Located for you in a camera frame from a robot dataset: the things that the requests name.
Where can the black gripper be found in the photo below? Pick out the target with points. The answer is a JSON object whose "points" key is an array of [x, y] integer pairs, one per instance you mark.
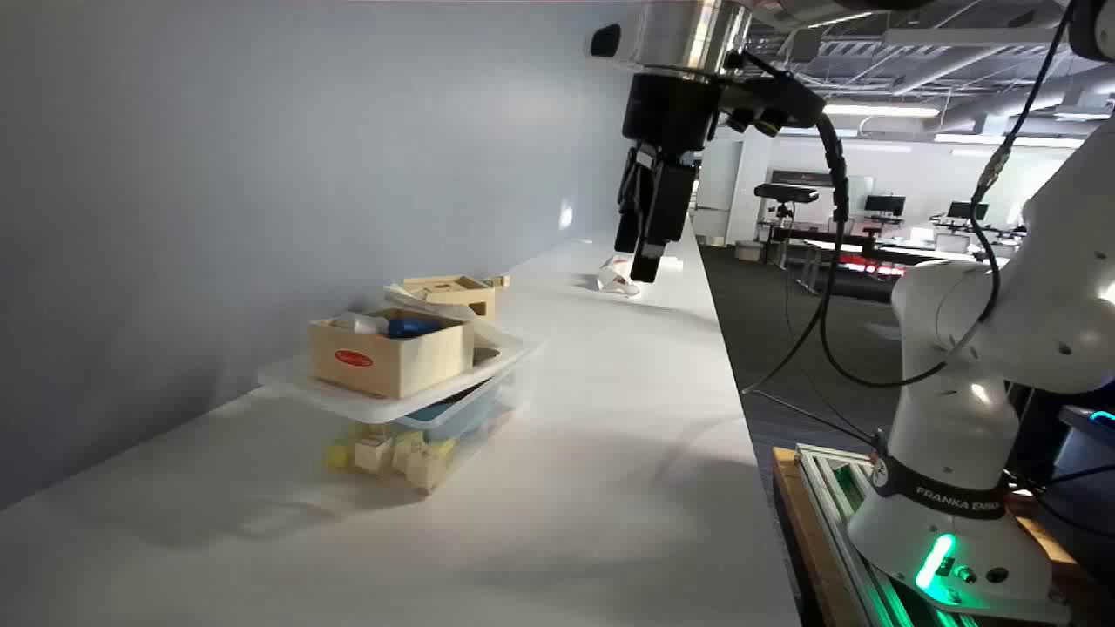
{"points": [[667, 176]]}

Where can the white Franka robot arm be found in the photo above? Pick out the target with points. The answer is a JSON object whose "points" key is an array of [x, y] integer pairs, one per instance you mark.
{"points": [[962, 429]]}

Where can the blue toy piece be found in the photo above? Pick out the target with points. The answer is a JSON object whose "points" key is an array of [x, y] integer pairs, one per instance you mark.
{"points": [[407, 330]]}

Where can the white toy piece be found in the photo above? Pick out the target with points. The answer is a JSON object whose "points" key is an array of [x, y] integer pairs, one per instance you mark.
{"points": [[365, 322]]}

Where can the cream toy block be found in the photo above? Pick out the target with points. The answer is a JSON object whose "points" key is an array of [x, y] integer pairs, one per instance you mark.
{"points": [[374, 450], [424, 461]]}

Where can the yellow toy block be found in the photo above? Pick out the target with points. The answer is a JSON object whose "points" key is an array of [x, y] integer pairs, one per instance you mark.
{"points": [[341, 458]]}

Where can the white crumpled plastic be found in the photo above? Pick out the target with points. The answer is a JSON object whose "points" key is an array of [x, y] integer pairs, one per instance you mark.
{"points": [[616, 284]]}

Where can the black background table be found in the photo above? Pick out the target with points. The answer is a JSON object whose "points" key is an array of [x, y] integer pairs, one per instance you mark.
{"points": [[797, 185]]}

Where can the long table with red edge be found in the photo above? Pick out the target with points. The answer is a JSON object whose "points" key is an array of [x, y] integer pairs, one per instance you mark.
{"points": [[882, 266]]}

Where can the black monitor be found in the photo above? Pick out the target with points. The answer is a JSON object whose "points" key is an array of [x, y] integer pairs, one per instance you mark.
{"points": [[968, 211], [885, 207]]}

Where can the clear plastic storage container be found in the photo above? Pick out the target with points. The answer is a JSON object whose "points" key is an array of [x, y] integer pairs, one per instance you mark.
{"points": [[464, 435]]}

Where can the ceiling light strip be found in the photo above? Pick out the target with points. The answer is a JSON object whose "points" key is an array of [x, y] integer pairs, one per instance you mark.
{"points": [[881, 110], [1004, 142]]}

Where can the dark blue bin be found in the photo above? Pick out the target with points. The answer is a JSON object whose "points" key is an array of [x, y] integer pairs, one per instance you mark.
{"points": [[1092, 466]]}

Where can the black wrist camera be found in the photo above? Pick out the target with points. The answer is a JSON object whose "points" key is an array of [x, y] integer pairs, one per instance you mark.
{"points": [[773, 103]]}

